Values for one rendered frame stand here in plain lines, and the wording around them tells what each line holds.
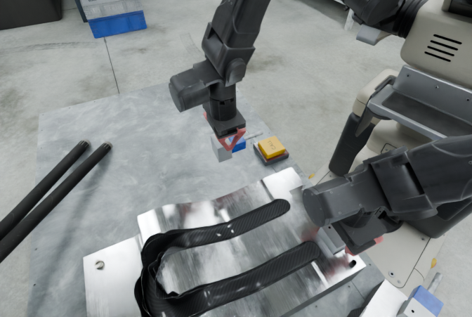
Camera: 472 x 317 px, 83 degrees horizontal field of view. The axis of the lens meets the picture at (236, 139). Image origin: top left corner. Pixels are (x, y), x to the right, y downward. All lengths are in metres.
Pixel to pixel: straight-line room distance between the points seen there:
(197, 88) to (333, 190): 0.28
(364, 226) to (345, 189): 0.14
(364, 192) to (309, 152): 1.55
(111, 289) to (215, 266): 0.21
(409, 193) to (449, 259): 1.50
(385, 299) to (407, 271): 0.74
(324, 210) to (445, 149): 0.15
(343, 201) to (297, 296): 0.24
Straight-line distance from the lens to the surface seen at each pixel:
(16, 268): 1.86
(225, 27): 0.43
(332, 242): 0.58
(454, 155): 0.33
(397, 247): 1.41
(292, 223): 0.61
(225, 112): 0.55
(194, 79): 0.48
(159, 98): 1.05
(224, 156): 0.65
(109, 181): 0.84
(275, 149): 0.79
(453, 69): 0.73
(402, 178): 0.37
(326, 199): 0.38
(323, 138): 2.06
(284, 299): 0.56
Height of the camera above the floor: 1.42
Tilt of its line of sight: 47 degrees down
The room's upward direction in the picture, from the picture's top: straight up
